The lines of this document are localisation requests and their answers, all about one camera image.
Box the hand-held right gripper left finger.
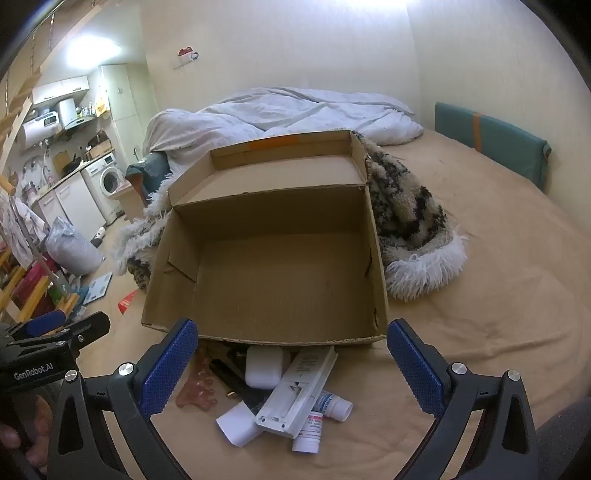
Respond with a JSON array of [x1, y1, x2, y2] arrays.
[[48, 318, 199, 480]]

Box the white plastic bag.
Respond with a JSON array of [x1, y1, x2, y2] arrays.
[[45, 216, 105, 278]]

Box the white washing machine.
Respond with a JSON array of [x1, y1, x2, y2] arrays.
[[81, 154, 125, 225]]

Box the teal pillow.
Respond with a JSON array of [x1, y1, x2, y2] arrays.
[[126, 152, 174, 208]]

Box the cardboard box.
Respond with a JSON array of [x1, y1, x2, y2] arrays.
[[141, 130, 389, 348]]

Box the grey cloth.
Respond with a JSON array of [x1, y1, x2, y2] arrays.
[[534, 399, 591, 480]]

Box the white duvet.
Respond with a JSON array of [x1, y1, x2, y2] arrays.
[[143, 87, 424, 163]]

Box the person's left hand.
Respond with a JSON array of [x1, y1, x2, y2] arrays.
[[0, 394, 54, 476]]

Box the white wall cabinets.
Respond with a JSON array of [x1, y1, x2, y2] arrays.
[[31, 75, 91, 107]]

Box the wall hook with red decoration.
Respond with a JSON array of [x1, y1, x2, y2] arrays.
[[174, 46, 201, 71]]

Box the white water heater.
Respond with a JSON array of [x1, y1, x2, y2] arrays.
[[21, 111, 63, 151]]

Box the hanging light clothes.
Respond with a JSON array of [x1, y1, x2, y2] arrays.
[[0, 191, 48, 269]]

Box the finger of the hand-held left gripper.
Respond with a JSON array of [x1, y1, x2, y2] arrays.
[[24, 310, 68, 337], [60, 311, 112, 357]]

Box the black lighter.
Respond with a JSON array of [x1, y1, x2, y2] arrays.
[[210, 357, 252, 398]]

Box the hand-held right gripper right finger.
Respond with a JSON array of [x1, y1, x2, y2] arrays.
[[387, 318, 539, 480]]

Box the wooden ladder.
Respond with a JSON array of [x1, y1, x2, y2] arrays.
[[0, 0, 109, 155]]

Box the white tube with blue label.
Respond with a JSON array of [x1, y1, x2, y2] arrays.
[[314, 390, 354, 422]]

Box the bathroom scale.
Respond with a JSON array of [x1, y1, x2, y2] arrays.
[[82, 271, 114, 306]]

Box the shaggy cream and black blanket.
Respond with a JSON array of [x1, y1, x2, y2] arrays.
[[113, 130, 468, 303]]

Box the white remote control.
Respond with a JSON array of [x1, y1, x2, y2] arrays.
[[255, 345, 339, 438]]

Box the white rounded plastic case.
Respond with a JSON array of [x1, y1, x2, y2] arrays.
[[245, 346, 283, 389]]

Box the teal cushion with orange stripe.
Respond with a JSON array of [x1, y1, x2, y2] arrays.
[[434, 102, 552, 195]]

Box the wooden rack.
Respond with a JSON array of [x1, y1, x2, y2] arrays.
[[0, 247, 80, 326]]

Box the white paper card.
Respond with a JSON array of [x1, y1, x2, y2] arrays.
[[216, 401, 259, 448]]

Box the red paper scrap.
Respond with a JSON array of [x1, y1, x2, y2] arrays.
[[117, 289, 142, 315]]

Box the white kitchen base cabinet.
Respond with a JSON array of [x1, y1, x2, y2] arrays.
[[34, 172, 109, 241]]

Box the white bottle with red label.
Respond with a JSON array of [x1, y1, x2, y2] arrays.
[[292, 412, 325, 454]]

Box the tall white cabinet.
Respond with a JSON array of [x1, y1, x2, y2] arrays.
[[99, 64, 149, 168]]

